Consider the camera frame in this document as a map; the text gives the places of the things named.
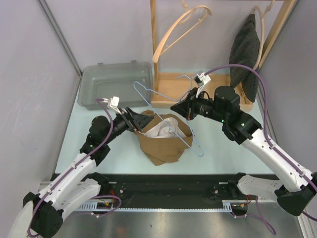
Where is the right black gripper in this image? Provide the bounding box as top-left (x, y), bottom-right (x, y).
top-left (170, 87), bottom-right (227, 123)

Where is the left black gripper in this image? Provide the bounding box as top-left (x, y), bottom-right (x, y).
top-left (103, 107), bottom-right (154, 144)

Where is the tan cloth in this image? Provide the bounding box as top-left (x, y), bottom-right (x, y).
top-left (135, 110), bottom-right (193, 166)

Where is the light blue wire hanger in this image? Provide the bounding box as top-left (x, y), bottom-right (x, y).
top-left (133, 74), bottom-right (204, 157)

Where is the dark grey dotted skirt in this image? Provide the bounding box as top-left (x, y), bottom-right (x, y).
top-left (229, 14), bottom-right (260, 102)

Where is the light wooden hanger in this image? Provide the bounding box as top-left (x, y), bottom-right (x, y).
top-left (251, 0), bottom-right (275, 70)

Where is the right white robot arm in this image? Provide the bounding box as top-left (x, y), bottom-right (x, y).
top-left (171, 86), bottom-right (317, 216)

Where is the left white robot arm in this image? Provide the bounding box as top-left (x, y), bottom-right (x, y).
top-left (23, 107), bottom-right (154, 238)

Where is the hanging wooden hanger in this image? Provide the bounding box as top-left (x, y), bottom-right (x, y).
top-left (152, 0), bottom-right (212, 63)

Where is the wooden clothes rack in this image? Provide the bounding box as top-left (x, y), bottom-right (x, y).
top-left (150, 0), bottom-right (296, 108)

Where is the clear grey plastic bin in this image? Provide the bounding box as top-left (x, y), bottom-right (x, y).
top-left (78, 61), bottom-right (153, 110)

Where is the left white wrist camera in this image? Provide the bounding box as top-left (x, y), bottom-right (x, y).
top-left (104, 96), bottom-right (122, 115)

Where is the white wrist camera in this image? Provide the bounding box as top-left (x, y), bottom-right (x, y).
top-left (193, 71), bottom-right (211, 98)
top-left (104, 96), bottom-right (122, 115)

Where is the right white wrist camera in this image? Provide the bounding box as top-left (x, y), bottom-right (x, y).
top-left (193, 71), bottom-right (211, 98)

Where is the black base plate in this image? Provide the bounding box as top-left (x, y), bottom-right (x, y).
top-left (50, 173), bottom-right (280, 208)

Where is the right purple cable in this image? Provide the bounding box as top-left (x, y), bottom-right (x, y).
top-left (204, 64), bottom-right (317, 235)

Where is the white slotted cable duct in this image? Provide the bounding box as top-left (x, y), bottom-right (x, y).
top-left (75, 201), bottom-right (232, 213)

